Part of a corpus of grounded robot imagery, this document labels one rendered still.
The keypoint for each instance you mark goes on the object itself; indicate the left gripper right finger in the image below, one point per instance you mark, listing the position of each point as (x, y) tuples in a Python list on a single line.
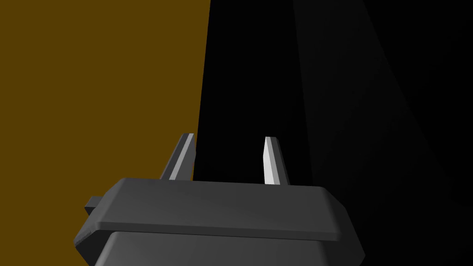
[(274, 165)]

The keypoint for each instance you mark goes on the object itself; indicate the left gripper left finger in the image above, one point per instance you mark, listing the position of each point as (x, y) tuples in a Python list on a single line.
[(181, 162)]

